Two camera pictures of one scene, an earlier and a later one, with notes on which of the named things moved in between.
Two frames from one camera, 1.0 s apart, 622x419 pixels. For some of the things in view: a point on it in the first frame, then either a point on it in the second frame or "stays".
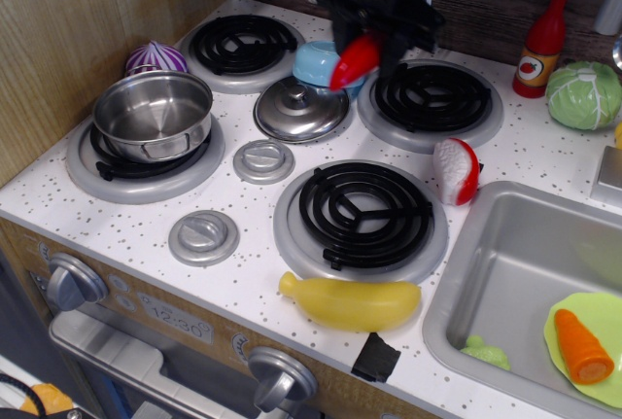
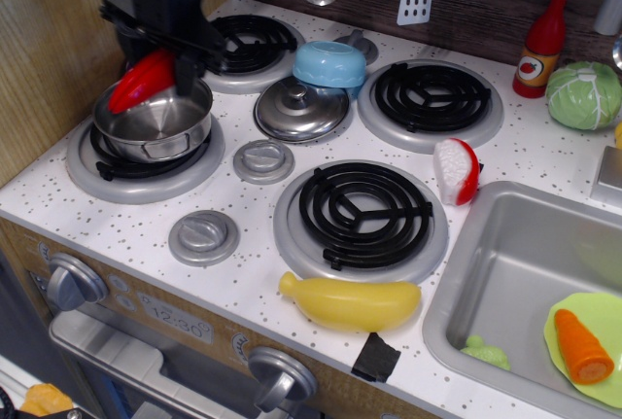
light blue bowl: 314,63 stays
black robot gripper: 387,1 -> 165,7
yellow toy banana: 351,304 stays
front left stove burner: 104,173 stays
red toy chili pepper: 359,58 -> 150,76
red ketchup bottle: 538,62 stays
